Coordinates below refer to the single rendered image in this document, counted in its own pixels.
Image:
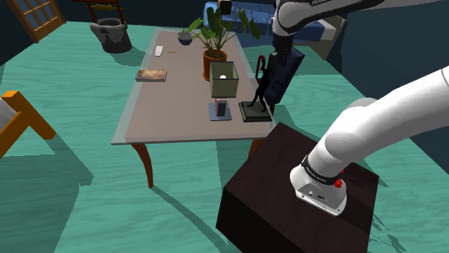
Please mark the dark blue bowl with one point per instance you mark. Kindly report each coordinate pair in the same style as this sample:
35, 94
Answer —
185, 39

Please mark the red curved cane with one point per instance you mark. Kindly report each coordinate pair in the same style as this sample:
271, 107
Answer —
257, 66

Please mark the wooden glass pane door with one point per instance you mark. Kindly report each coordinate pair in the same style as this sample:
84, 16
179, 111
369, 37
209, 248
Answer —
38, 17

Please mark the leafy plant in orange pot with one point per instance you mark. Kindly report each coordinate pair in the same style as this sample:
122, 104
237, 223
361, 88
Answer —
214, 64

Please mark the pink top wooden leg table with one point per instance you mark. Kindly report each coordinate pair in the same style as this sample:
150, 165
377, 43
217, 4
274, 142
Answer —
175, 112

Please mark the dark brown robot stand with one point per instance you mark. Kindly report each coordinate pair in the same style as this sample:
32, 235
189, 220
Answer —
273, 196

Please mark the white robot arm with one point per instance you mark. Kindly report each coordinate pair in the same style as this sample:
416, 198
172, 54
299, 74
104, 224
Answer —
378, 122

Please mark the blue sofa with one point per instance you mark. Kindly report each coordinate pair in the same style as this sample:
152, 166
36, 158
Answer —
261, 19

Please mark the white remote control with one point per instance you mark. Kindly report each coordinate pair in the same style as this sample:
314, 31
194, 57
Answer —
159, 51

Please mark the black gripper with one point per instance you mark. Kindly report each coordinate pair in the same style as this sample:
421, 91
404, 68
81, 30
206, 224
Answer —
282, 44

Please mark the black human figure statue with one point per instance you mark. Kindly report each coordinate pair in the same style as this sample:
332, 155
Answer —
256, 114

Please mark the green shade table lamp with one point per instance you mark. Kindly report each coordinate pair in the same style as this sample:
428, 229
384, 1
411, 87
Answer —
224, 87

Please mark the grey stone well planter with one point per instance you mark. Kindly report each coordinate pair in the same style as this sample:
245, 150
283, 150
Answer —
112, 35

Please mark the orange wooden armchair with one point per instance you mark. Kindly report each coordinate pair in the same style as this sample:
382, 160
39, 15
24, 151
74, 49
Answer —
21, 117

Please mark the brown picture book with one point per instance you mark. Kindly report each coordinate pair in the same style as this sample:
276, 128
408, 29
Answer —
151, 75

